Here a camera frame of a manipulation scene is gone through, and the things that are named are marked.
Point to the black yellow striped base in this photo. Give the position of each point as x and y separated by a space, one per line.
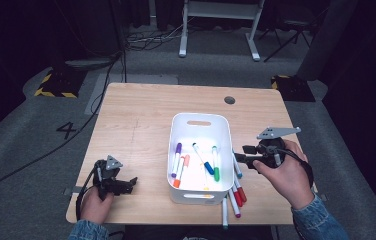
61 83
292 88

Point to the sky blue marker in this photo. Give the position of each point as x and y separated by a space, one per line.
237 166

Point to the black stand pole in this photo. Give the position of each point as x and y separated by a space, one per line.
123 70

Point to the grey column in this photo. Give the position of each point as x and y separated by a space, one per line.
326 40

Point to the person's left hand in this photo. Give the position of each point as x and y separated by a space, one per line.
92 208

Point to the red marker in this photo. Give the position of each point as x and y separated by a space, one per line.
241 194
237 199

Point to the person's dark clothing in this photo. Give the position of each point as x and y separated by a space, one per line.
159 233

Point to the grey table edge clip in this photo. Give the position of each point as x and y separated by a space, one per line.
322 197
71 190

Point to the person's right hand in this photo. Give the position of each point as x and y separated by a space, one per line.
289 180

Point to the orange marker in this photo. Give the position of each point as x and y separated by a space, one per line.
177 182

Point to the pink marker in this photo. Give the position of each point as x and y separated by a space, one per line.
186 160

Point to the magenta marker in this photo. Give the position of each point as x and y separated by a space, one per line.
235 208

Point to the grey flat stand base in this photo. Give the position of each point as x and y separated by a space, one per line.
87 63

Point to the yellow marker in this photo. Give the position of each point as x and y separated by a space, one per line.
205 180

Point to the white metal desk frame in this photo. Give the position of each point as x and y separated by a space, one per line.
221 10

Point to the purple marker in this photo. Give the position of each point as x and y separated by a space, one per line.
177 156

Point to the dark green marker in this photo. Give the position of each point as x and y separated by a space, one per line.
224 213

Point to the white plastic storage bin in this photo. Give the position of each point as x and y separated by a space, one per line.
199 131

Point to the light green marker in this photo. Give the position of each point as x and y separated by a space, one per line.
216 173

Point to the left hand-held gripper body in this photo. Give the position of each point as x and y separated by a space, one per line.
111 163

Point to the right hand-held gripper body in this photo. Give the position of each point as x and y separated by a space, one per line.
272 132

